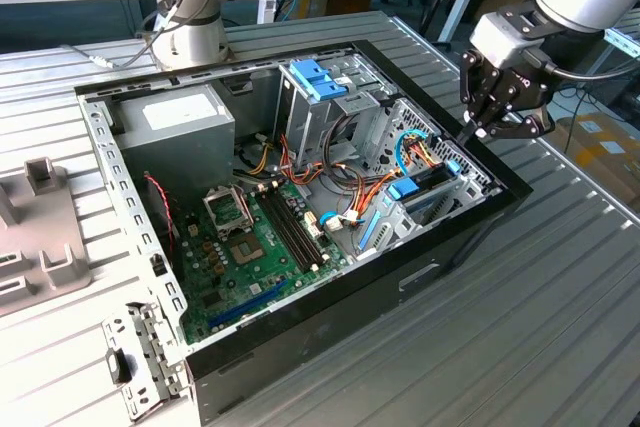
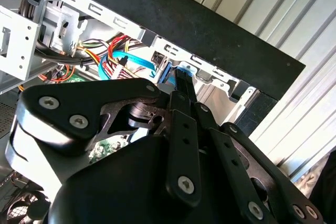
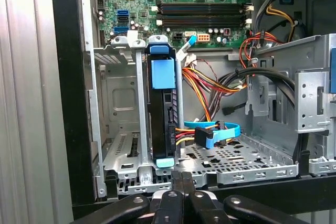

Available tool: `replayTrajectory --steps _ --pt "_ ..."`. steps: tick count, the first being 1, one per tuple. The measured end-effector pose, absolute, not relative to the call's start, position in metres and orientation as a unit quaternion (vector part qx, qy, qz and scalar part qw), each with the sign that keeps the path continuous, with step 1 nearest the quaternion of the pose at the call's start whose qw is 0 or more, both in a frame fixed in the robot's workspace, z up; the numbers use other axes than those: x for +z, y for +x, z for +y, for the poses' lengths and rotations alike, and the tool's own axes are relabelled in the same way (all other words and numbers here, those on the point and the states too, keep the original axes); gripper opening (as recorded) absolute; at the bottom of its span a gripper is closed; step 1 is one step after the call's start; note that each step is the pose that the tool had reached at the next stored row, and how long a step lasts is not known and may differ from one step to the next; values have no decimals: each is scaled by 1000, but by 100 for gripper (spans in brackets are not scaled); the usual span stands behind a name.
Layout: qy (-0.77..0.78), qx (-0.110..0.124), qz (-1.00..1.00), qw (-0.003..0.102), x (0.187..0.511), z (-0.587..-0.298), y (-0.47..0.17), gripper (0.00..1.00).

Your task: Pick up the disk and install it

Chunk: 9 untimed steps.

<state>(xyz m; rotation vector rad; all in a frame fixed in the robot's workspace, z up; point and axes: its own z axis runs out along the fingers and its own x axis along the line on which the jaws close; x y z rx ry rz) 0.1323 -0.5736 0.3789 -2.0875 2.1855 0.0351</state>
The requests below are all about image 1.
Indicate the grey power supply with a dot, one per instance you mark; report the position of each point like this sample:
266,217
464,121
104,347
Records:
175,157

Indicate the silver disk bay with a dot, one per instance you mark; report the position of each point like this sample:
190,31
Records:
472,192

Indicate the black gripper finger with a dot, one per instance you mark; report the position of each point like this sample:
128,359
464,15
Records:
480,87
515,128

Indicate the grey parts rack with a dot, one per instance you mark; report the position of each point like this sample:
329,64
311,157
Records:
45,227

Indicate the silver optical drive cage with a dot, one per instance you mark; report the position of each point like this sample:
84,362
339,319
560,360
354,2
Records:
305,127

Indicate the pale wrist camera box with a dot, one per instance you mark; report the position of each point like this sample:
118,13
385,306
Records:
495,39

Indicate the hard disk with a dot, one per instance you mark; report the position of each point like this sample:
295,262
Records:
402,188

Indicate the green RAM stick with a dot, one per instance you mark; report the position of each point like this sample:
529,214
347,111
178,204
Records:
7,260

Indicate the blue expansion slot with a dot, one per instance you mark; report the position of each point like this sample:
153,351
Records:
250,302

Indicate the white board connector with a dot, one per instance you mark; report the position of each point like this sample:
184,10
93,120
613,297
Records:
312,226

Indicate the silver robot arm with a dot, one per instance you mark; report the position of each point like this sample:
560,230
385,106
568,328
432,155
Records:
200,47

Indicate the green motherboard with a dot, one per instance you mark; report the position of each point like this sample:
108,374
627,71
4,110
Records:
280,277

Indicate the blue drive cage latch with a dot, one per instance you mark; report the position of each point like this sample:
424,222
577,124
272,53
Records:
307,78

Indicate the black case latch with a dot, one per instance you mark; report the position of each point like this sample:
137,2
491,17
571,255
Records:
119,367

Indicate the black RAM slot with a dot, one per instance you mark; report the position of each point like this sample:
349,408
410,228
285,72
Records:
294,228
282,232
300,226
288,230

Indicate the large cardboard box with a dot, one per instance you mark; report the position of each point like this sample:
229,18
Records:
595,157

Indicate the CPU socket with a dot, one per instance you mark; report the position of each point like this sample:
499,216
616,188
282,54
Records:
246,249

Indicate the metal slat shelf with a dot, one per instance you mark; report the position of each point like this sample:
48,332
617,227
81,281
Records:
625,39

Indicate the small black case clip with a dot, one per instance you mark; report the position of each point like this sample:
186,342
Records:
159,265

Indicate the black open PC case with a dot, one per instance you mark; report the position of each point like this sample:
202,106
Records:
350,322

